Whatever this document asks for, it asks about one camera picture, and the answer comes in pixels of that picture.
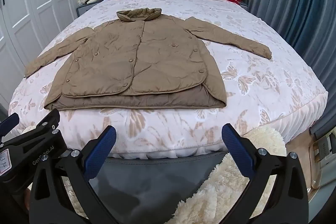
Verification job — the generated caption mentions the glass bathroom scale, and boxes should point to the glass bathroom scale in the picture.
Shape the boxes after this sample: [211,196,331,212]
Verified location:
[310,132,336,189]

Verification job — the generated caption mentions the butterfly print bed blanket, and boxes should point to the butterfly print bed blanket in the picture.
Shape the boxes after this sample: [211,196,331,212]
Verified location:
[8,0,328,159]

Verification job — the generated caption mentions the white panelled wardrobe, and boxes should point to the white panelled wardrobe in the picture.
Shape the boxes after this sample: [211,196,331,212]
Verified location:
[0,0,85,111]

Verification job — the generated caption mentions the blue-grey curtain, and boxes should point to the blue-grey curtain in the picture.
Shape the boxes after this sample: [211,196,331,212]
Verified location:
[244,0,336,136]

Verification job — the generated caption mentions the tan quilted jacket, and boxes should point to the tan quilted jacket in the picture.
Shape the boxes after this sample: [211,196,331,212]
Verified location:
[24,7,272,111]

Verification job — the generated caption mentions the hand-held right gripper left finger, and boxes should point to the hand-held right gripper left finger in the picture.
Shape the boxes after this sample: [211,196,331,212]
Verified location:
[29,126,124,224]

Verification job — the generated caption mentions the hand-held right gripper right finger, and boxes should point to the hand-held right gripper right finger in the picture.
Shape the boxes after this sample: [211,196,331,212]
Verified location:
[222,124,310,224]

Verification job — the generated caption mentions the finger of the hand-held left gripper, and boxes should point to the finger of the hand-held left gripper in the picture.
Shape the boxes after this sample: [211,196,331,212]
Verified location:
[0,112,20,144]
[22,109,61,141]

